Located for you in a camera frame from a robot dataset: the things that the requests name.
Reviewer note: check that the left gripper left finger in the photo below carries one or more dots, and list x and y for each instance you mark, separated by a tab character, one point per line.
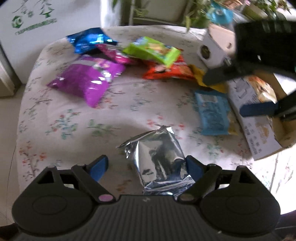
88	177

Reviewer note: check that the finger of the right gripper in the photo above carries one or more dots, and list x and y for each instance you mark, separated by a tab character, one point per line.
283	109
229	72

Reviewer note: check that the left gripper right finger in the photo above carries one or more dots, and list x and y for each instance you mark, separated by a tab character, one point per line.
205	177

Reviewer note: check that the yellow snack packet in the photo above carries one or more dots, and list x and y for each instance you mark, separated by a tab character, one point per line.
203	80

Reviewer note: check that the white cardboard milk box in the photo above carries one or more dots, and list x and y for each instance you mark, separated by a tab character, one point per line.
215	49

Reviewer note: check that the light blue snack packet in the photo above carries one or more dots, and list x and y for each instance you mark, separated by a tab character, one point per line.
213	108

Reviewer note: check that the red orange snack bag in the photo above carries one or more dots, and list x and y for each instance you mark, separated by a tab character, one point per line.
179	69

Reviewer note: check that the yellow and silver snack bag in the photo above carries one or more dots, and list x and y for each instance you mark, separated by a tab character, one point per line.
159	162

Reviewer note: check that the green America cracker bag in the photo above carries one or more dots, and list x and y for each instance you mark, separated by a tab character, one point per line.
149	49

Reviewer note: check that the purple snack bag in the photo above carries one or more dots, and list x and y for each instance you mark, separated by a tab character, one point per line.
87	77

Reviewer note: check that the pink white snack bag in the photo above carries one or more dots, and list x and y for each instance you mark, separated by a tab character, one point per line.
116	54

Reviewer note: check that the blue foil snack bag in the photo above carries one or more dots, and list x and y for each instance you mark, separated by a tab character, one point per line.
87	40

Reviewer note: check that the croissant bread package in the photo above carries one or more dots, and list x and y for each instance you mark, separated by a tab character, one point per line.
259	91

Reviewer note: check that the green bowl planter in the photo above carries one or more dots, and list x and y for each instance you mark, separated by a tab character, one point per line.
253	12

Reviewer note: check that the blue tape roll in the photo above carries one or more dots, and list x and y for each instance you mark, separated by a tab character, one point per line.
219	15

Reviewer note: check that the pothos plant in white pot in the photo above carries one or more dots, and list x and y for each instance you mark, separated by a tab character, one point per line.
188	14

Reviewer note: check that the floral tablecloth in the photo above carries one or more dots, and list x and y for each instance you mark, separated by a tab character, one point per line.
59	129

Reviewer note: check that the white refrigerator with green print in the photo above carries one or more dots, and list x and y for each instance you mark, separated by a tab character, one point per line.
28	26

